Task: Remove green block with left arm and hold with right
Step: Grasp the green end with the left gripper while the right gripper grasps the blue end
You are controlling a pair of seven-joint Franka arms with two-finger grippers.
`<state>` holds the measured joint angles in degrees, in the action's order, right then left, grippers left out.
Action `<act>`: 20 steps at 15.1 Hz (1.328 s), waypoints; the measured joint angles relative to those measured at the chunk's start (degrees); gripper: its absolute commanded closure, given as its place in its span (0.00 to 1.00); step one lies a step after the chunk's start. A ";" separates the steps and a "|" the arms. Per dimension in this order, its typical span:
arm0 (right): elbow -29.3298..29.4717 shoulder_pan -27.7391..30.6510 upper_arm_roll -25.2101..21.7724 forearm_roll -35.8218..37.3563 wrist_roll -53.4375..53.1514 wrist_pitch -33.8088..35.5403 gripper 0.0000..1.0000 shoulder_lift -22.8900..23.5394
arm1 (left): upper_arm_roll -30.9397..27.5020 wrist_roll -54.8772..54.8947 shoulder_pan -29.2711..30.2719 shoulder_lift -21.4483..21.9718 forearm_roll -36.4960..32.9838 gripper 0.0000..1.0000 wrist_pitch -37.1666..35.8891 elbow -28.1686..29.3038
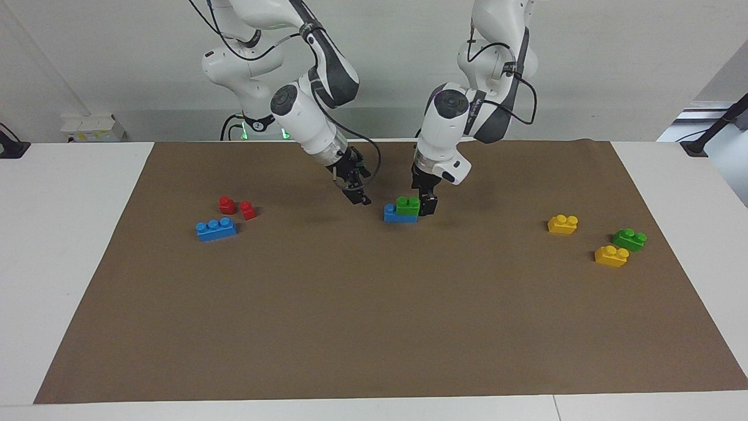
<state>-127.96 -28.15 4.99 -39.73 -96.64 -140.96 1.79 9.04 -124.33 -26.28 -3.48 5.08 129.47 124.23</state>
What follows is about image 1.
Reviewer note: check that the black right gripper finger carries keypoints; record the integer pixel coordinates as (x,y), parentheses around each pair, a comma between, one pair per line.
(363,197)
(353,196)

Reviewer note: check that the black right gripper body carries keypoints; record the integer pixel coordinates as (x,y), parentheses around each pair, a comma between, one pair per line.
(349,169)

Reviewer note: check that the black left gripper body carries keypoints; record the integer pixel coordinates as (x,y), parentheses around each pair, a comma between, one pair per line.
(425,184)

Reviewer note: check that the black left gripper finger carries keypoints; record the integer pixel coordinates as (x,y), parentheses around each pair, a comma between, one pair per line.
(430,207)

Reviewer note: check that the green two-stud toy block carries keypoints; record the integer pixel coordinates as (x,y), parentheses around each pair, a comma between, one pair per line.
(406,207)
(629,240)

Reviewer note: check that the blue three-stud toy block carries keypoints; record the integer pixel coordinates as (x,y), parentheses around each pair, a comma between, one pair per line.
(216,231)
(394,216)

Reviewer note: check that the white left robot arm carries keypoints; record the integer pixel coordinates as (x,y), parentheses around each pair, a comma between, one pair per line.
(444,134)

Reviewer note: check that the red one-stud toy block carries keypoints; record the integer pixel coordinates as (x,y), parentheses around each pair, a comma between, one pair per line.
(248,211)
(227,206)

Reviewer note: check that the yellow two-stud toy block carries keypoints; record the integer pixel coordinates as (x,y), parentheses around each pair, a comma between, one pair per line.
(610,257)
(562,225)

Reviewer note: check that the brown paper mat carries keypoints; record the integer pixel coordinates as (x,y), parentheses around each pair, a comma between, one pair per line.
(374,304)

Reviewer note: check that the black table clamp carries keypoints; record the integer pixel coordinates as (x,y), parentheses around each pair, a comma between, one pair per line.
(11,149)

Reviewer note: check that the white wall socket box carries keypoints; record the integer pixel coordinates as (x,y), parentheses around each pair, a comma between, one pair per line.
(90,127)

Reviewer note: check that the black camera stand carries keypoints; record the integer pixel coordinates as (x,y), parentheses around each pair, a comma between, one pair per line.
(716,126)

